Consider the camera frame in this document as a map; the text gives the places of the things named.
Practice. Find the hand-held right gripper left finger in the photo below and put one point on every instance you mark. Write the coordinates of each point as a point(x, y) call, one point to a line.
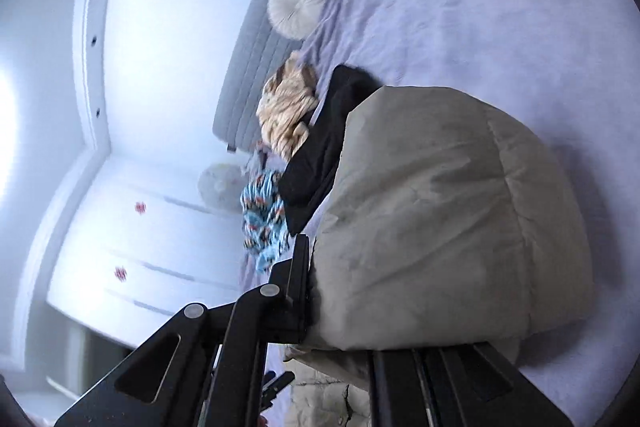
point(295, 292)

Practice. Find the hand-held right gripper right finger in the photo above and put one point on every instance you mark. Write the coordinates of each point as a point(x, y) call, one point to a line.
point(425, 387)

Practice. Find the round white cushion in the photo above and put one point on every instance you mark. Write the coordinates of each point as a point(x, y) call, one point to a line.
point(296, 7)

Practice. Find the grey padded headboard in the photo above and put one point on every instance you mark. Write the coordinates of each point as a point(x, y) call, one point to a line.
point(255, 57)

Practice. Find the blue printed garment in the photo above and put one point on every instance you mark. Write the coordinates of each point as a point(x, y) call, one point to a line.
point(262, 212)

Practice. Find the beige puffer jacket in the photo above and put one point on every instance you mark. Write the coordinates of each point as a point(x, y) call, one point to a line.
point(440, 232)

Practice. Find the cream patterned garment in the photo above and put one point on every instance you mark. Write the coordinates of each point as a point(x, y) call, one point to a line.
point(287, 107)

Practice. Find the pale round plush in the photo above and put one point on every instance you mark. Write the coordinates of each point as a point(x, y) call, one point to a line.
point(220, 187)

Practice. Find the lavender bed blanket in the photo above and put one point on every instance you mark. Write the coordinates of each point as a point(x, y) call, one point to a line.
point(475, 32)

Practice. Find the black garment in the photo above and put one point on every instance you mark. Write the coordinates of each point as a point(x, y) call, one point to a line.
point(320, 157)

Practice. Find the white chest of drawers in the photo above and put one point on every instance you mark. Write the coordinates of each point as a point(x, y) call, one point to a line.
point(165, 247)

